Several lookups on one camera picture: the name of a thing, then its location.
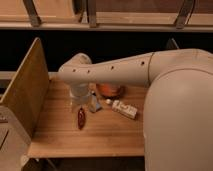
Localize right wooden side panel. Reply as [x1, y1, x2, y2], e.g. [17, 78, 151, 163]
[166, 38, 179, 50]

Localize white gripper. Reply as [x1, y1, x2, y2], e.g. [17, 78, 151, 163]
[70, 83, 91, 113]

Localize wooden side panel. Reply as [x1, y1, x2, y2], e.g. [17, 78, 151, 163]
[166, 38, 179, 50]
[0, 38, 49, 141]

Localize upper wooden shelf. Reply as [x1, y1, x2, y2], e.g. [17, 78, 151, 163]
[0, 0, 213, 33]

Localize white bottle with cap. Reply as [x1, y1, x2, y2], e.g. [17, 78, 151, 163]
[105, 99, 137, 119]

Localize left wooden side panel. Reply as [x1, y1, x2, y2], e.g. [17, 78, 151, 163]
[0, 38, 49, 141]

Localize blue grey box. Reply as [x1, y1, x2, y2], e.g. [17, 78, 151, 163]
[89, 91, 102, 113]

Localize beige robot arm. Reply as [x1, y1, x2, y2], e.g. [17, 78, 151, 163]
[58, 49, 213, 171]

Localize dark red toy boat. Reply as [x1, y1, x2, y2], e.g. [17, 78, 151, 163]
[78, 107, 86, 130]

